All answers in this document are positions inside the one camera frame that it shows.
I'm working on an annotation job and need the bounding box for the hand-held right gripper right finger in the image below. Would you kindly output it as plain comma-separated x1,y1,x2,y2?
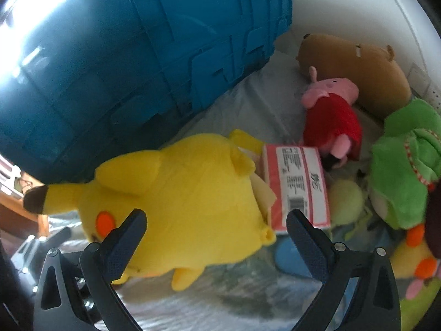
286,209,402,331

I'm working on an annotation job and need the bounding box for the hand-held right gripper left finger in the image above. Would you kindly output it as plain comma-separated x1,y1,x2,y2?
33,209,149,331

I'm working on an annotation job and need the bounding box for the lime green round plush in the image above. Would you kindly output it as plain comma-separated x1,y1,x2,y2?
329,178,369,227

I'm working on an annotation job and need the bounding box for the yellow mouse plush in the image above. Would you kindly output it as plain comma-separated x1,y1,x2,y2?
23,129,278,292

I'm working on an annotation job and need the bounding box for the pink pig plush red dress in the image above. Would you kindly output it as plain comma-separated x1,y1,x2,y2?
301,66,362,169

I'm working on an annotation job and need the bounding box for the blue plastic crate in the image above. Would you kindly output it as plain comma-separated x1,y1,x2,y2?
0,0,293,183

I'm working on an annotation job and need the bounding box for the red and white box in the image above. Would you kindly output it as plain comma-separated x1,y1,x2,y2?
262,144,332,236

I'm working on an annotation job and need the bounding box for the yellow duck plush orange beak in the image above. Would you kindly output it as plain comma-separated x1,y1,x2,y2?
391,224,440,283

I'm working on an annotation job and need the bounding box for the pink and green plush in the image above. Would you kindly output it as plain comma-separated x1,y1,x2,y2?
401,276,438,331

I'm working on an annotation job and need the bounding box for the green frog plush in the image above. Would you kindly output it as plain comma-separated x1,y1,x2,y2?
367,98,441,231

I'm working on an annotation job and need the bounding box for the dark brown popsicle plush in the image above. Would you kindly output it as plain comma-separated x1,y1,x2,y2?
424,179,441,259

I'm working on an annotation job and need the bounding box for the brown capybara plush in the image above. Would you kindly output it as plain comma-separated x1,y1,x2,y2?
297,33,412,121

